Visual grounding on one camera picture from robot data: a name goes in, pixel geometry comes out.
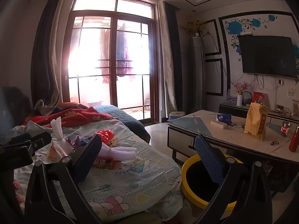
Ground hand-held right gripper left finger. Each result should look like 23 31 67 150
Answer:
24 133 103 224

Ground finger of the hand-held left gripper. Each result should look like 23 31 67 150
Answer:
22 131 52 157
0 133 32 148

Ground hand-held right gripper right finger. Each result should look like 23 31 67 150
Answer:
194 134 273 224

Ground red snack packet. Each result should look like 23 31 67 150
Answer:
93 157 122 170

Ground orange white packet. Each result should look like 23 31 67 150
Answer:
47 142 70 164

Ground twisted white tissue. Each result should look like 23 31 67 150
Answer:
50 116 72 158

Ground yellow rimmed black bin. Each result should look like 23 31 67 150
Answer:
181 154 244 211

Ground purple snack wrapper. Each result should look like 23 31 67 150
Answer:
65 136 81 150

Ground red snack tube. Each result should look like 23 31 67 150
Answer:
95 130 115 145

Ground grey cloth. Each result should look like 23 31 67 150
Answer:
34 99 55 116

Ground long white box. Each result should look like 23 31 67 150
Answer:
211 120 228 129

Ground white blue coffee table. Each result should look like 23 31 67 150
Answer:
167 109 299 199

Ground blue tissue pack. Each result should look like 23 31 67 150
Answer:
216 113 232 125

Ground red blanket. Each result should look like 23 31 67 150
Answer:
23 103 117 127

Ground cartoon printed bed sheet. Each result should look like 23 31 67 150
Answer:
9 117 185 224

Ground light blue stool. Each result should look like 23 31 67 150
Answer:
168 111 187 123

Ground black white television stand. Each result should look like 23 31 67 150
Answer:
219 101 299 126

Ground yellow paper bag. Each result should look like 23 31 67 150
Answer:
244 102 268 141

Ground white vase pink flowers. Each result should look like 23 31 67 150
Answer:
234 82 250 106

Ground round black framed ornament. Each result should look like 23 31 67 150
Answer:
242 91 253 105

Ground red box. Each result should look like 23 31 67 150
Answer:
252 92 269 105

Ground red can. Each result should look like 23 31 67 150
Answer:
280 121 293 136

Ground grey standing air conditioner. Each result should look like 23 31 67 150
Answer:
188 36 205 112

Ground red bottle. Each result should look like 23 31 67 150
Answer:
288 125 299 153

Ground dark curtain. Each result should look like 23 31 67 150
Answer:
165 2 184 112
30 0 63 103

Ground beige curtain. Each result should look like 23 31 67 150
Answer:
45 0 70 108
156 1 178 116

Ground red hanging garment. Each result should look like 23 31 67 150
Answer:
98 27 111 84

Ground brown framed glass door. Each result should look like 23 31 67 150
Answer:
62 0 161 124

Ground black television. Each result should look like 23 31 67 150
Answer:
238 35 298 79

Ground blue hanging garment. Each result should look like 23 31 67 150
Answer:
115 23 135 77

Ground yellow artificial flowers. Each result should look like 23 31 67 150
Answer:
182 20 208 34

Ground blue flower wall sticker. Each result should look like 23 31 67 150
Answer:
224 14 299 84

